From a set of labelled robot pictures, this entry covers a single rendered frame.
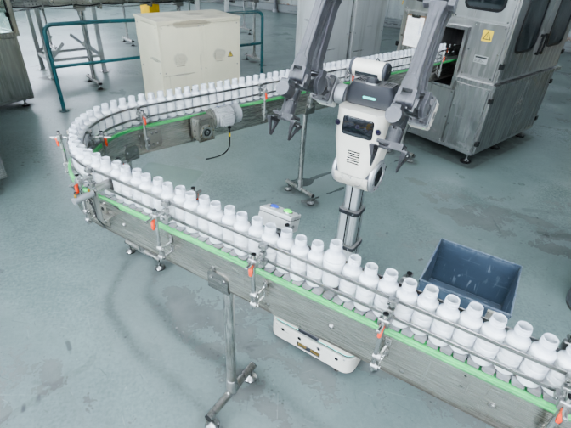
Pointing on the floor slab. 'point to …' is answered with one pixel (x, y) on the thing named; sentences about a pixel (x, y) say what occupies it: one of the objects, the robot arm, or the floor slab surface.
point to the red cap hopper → (64, 44)
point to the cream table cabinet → (188, 48)
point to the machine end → (494, 70)
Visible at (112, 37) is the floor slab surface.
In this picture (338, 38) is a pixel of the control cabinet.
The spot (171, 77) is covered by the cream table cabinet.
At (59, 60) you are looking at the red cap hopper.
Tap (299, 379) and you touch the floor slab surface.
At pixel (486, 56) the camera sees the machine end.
